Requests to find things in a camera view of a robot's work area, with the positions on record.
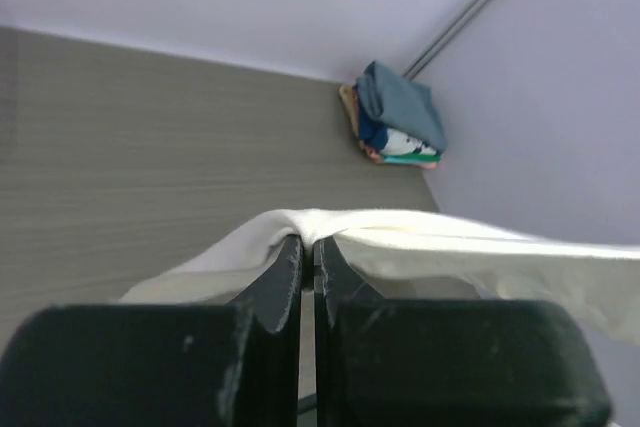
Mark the folded green t shirt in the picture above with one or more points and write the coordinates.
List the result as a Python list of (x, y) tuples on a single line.
[(412, 159)]

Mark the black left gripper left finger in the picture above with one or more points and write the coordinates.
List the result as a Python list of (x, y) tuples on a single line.
[(234, 364)]

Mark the cream white t shirt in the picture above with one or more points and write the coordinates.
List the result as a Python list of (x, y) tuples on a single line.
[(598, 284)]

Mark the folded white blue patterned shirt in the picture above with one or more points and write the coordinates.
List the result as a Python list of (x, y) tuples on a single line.
[(384, 140)]

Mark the folded grey-blue t shirt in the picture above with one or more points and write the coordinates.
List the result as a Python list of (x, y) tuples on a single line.
[(389, 99)]

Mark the right aluminium frame post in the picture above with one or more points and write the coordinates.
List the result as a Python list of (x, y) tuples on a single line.
[(452, 28)]

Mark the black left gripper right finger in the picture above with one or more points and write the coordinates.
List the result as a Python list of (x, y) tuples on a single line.
[(401, 362)]

